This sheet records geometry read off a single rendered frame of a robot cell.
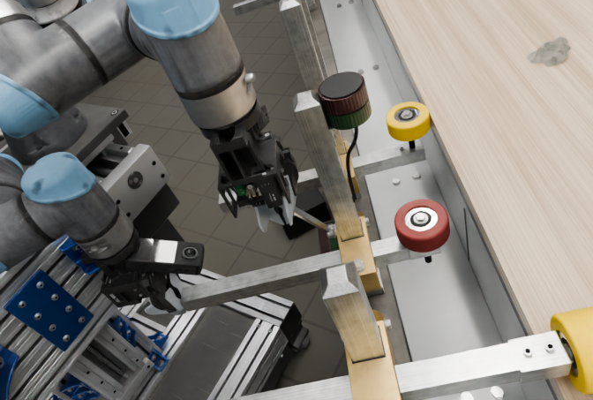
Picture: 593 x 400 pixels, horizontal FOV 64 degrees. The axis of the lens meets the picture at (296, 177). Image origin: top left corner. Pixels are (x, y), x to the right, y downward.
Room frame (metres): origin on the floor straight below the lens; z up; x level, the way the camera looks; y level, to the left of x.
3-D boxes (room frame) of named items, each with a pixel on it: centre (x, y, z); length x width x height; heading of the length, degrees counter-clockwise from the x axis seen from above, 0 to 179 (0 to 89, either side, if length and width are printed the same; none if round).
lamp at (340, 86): (0.50, -0.09, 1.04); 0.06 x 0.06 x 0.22; 78
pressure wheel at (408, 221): (0.45, -0.15, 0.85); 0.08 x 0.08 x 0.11
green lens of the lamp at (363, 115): (0.50, -0.10, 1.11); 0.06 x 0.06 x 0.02
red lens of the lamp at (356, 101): (0.50, -0.10, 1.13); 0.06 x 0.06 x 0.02
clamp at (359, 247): (0.49, -0.05, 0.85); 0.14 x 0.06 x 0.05; 168
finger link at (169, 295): (0.52, 0.29, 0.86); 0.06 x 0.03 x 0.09; 78
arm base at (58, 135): (0.89, 0.42, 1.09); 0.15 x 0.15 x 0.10
